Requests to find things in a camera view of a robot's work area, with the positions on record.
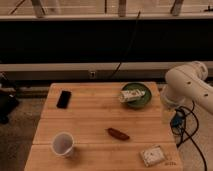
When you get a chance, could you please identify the white square sponge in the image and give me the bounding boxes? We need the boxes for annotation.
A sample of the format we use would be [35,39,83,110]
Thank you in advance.
[140,145,166,167]

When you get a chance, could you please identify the black hanging cable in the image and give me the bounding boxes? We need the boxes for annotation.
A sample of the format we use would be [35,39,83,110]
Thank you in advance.
[108,10,142,80]

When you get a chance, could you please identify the black floor cable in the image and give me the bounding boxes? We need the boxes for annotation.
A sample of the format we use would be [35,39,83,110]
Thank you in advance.
[172,100,208,171]

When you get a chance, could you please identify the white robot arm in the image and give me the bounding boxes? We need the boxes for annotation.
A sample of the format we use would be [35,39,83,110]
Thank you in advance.
[160,61,213,115]

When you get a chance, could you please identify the blue power adapter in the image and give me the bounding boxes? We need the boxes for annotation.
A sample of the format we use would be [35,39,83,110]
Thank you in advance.
[170,112,185,127]

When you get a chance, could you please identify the black eraser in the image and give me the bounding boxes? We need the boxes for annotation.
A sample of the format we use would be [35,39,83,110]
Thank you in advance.
[57,91,71,109]

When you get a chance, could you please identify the green bowl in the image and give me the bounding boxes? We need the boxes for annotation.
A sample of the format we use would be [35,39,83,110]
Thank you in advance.
[123,82,152,109]

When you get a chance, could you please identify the brown oblong object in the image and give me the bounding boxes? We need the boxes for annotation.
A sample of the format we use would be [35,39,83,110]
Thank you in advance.
[107,128,130,141]

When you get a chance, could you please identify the white rolled packet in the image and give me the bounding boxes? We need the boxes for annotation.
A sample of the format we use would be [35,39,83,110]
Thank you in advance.
[119,89,145,103]

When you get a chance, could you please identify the black object at left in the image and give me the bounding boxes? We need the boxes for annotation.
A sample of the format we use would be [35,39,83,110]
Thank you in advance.
[0,72,19,124]

